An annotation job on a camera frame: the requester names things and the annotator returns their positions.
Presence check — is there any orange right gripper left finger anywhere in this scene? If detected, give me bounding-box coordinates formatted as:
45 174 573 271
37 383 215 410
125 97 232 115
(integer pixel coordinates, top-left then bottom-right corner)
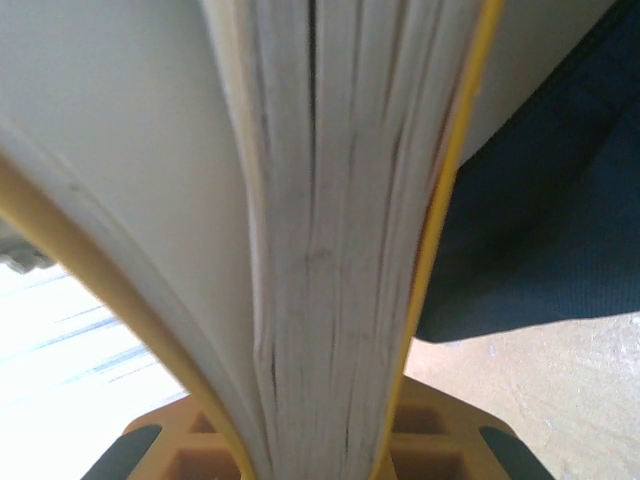
87 392 251 480

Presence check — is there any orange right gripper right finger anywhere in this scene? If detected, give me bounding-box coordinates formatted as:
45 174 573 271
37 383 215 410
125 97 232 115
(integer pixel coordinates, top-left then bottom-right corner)
384 375 546 480

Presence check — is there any navy blue backpack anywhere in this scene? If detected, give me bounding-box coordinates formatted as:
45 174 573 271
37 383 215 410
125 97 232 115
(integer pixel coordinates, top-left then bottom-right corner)
417 0 640 346

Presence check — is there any yellow book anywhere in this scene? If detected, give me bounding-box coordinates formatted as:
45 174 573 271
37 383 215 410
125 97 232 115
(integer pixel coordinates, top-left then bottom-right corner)
0 0 506 480

